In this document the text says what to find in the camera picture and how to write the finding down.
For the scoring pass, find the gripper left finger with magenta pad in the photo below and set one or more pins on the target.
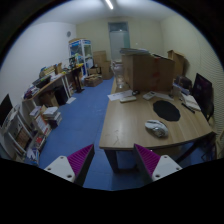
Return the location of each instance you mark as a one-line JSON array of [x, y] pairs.
[[73, 168]]

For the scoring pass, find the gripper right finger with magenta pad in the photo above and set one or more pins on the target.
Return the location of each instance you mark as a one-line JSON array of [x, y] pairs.
[[152, 166]]

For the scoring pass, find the white computer mouse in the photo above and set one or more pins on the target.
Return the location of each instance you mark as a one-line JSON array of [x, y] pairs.
[[158, 128]]

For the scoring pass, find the round black mouse pad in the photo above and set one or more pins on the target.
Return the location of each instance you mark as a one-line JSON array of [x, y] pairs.
[[166, 110]]

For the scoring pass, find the black computer monitor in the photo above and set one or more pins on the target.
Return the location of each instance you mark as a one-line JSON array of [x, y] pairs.
[[203, 94]]

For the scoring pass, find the wooden desk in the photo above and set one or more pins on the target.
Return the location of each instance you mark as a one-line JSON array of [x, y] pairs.
[[124, 126]]

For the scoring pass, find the stack of books on floor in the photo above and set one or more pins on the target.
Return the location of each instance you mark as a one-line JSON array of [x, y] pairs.
[[53, 116]]

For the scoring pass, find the white shelf rack with books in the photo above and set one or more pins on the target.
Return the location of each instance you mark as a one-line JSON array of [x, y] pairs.
[[26, 139]]

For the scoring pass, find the black pen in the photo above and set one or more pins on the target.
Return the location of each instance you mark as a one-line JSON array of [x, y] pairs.
[[187, 107]]

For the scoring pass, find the white remote control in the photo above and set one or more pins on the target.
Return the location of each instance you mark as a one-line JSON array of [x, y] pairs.
[[128, 99]]

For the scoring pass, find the white calculator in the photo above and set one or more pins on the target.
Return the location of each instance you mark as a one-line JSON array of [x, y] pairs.
[[149, 95]]

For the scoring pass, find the open notebook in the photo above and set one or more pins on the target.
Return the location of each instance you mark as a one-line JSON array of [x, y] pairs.
[[190, 101]]

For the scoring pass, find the white paper sheet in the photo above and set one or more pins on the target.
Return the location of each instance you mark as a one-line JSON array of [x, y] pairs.
[[119, 95]]

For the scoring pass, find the long side desk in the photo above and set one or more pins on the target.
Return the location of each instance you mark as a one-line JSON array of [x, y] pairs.
[[62, 77]]

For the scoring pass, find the black monitor at left edge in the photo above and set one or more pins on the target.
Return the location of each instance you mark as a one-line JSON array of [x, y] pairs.
[[5, 108]]

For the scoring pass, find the large cardboard box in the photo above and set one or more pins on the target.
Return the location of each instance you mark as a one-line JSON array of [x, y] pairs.
[[145, 72]]

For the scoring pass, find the clear plastic container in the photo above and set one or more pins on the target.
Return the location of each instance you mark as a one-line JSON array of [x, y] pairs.
[[119, 76]]

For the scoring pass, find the wooden cabinet in corner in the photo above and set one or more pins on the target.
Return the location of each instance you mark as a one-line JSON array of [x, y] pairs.
[[179, 60]]

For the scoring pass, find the stacked cardboard boxes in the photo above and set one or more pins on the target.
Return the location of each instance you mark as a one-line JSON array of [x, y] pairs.
[[101, 65]]

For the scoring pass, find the door with window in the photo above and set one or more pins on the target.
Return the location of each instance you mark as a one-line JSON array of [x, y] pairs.
[[119, 38]]

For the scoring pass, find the ceiling light tube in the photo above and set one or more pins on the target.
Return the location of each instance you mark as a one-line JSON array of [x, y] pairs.
[[109, 4]]

